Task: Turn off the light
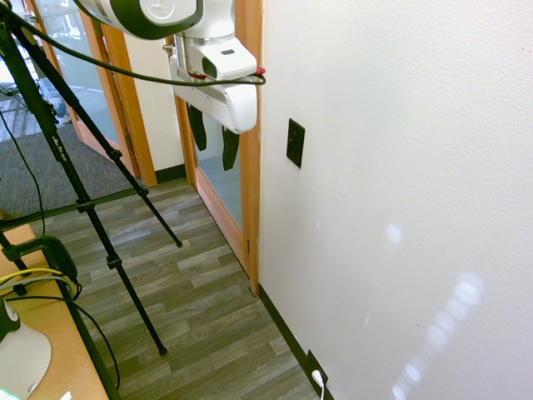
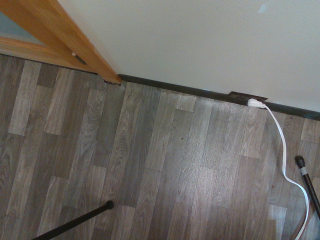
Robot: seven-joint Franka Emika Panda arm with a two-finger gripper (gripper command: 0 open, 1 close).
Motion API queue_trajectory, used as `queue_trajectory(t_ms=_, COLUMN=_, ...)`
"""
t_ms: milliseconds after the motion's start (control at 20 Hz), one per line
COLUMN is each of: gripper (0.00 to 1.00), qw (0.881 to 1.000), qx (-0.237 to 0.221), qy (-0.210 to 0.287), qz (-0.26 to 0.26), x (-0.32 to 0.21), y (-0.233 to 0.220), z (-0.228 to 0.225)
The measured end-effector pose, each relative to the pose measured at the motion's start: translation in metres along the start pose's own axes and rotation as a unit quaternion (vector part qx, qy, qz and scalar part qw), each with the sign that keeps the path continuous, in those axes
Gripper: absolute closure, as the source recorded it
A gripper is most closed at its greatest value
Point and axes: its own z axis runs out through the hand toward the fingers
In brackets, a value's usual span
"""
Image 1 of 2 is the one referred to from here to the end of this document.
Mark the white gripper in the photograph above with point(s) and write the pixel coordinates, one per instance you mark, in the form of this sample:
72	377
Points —
216	98

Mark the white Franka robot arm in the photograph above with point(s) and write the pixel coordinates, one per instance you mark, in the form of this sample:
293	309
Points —
158	16

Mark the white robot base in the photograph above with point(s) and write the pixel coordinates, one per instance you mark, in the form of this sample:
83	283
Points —
21	350

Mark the wooden glass door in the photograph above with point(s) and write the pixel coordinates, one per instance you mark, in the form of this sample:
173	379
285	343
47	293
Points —
227	187
89	75

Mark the black clamp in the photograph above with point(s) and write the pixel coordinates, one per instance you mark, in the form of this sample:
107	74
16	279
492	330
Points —
50	254

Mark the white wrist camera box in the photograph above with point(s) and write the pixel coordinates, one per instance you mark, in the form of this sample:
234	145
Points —
225	60

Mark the black wall light switch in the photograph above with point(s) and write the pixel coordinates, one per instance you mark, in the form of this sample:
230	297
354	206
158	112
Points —
295	143

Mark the wooden door frame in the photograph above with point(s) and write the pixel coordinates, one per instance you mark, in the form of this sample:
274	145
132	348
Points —
131	104

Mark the black camera tripod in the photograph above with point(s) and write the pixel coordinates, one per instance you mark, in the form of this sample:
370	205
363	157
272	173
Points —
79	183

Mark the black wall outlet plate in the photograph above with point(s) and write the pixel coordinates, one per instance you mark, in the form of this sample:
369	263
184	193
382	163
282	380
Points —
316	368

